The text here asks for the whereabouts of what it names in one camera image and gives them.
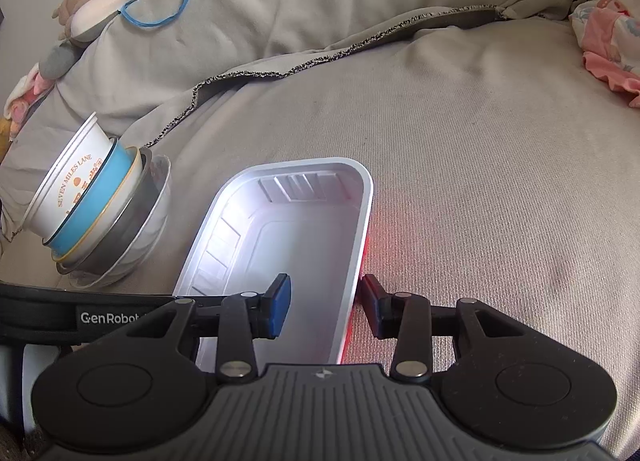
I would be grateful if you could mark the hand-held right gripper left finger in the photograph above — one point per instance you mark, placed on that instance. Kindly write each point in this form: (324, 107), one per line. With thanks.
(280, 303)

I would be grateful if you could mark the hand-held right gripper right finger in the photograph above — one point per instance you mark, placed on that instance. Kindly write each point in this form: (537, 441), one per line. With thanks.
(371, 309)

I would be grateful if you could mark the red and white rectangular tray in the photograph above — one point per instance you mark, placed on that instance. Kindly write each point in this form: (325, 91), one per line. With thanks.
(300, 241)

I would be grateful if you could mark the dark-rimmed bowl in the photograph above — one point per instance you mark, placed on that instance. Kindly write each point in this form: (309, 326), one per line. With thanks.
(95, 211)

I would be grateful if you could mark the white translucent bowl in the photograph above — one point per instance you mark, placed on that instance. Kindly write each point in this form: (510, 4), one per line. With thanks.
(150, 236)

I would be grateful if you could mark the white cup with orange print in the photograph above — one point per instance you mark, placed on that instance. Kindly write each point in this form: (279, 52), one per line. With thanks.
(65, 181)

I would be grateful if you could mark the cream bowl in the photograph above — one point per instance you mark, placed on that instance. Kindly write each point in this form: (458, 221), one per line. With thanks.
(136, 163)

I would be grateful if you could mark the grey bed sheet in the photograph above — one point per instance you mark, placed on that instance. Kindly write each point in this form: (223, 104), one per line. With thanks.
(475, 166)

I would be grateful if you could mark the pink and white plush toy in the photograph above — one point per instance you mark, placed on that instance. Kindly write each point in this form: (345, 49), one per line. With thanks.
(27, 86)

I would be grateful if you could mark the grey plush toy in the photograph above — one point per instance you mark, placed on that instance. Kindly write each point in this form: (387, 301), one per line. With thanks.
(57, 61)

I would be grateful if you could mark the tan plush toy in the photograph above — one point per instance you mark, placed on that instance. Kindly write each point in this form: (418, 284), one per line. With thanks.
(75, 1)

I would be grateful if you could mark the pink floral cloth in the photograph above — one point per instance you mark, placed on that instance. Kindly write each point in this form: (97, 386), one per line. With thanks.
(610, 41)

